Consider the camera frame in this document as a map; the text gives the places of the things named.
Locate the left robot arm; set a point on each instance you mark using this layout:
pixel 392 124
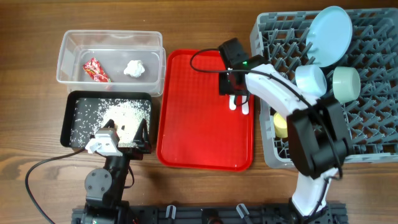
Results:
pixel 105 186

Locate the mint green bowl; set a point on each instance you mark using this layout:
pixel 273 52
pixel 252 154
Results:
pixel 346 84

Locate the clear plastic bin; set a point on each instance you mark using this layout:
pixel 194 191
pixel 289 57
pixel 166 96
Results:
pixel 114 49

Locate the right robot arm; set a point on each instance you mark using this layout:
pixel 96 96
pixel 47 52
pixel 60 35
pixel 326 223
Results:
pixel 319 140

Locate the black plastic tray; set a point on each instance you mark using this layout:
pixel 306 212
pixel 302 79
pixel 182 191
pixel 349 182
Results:
pixel 75 95

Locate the white tissue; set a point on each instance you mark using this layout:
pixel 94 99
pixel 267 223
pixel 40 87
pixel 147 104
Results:
pixel 135 68

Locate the light blue bowl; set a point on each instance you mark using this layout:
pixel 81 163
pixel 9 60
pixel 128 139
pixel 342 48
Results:
pixel 311 79

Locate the yellow plastic cup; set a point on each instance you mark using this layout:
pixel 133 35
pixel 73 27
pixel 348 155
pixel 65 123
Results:
pixel 280 126

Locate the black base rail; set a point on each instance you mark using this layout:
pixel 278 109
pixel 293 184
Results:
pixel 268 213

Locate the light blue plate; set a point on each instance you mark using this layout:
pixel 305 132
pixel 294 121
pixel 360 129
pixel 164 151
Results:
pixel 329 36

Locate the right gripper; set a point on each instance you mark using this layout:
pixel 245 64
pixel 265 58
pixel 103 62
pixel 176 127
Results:
pixel 234 91

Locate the white plastic fork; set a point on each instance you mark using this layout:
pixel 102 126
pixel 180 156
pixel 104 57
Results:
pixel 245 104

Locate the red serving tray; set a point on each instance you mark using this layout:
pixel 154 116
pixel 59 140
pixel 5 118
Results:
pixel 197 129

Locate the rice and food scraps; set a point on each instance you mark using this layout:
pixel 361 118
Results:
pixel 91 114

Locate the red snack wrapper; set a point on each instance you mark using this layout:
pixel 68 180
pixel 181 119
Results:
pixel 94 69

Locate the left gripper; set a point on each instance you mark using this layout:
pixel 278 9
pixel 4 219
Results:
pixel 143 143

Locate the white plastic spoon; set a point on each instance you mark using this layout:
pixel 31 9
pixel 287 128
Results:
pixel 232 104

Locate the grey dishwasher rack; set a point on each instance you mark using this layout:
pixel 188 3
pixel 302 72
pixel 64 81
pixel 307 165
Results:
pixel 372 118

